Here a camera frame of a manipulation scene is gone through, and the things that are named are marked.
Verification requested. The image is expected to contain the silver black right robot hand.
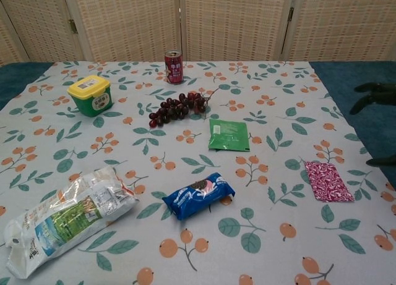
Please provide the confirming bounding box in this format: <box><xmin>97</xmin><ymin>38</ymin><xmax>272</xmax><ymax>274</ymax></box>
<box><xmin>349</xmin><ymin>82</ymin><xmax>396</xmax><ymax>168</ymax></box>

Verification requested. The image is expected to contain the woven bamboo screen panel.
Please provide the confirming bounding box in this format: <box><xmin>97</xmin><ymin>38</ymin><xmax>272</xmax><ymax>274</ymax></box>
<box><xmin>0</xmin><ymin>0</ymin><xmax>92</xmax><ymax>63</ymax></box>
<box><xmin>0</xmin><ymin>2</ymin><xmax>30</xmax><ymax>66</ymax></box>
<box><xmin>63</xmin><ymin>0</ymin><xmax>184</xmax><ymax>62</ymax></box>
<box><xmin>178</xmin><ymin>0</ymin><xmax>295</xmax><ymax>62</ymax></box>
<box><xmin>280</xmin><ymin>0</ymin><xmax>396</xmax><ymax>62</ymax></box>

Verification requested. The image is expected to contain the green foil sachet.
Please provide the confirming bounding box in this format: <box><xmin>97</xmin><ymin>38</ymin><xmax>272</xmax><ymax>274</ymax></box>
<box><xmin>207</xmin><ymin>118</ymin><xmax>251</xmax><ymax>152</ymax></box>

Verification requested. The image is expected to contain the bunch of dark red grapes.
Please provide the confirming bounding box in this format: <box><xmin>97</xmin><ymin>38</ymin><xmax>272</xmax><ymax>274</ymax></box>
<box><xmin>148</xmin><ymin>87</ymin><xmax>219</xmax><ymax>129</ymax></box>

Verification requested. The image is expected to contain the red drink can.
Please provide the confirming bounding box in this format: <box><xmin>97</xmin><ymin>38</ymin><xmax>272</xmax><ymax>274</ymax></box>
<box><xmin>164</xmin><ymin>49</ymin><xmax>184</xmax><ymax>86</ymax></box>

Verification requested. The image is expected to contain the blue cookie packet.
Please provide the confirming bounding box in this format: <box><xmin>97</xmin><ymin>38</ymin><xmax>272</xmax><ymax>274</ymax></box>
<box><xmin>161</xmin><ymin>172</ymin><xmax>236</xmax><ymax>220</ymax></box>

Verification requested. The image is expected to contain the floral print tablecloth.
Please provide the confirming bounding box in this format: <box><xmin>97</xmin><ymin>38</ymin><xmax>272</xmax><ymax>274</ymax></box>
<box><xmin>0</xmin><ymin>61</ymin><xmax>396</xmax><ymax>285</ymax></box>

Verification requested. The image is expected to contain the green tub with yellow lid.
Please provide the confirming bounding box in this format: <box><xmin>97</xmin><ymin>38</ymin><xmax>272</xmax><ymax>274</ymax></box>
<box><xmin>67</xmin><ymin>75</ymin><xmax>113</xmax><ymax>117</ymax></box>

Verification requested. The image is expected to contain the white snack bag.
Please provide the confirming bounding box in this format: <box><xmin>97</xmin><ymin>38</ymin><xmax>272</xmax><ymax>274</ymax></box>
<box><xmin>3</xmin><ymin>165</ymin><xmax>139</xmax><ymax>279</ymax></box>

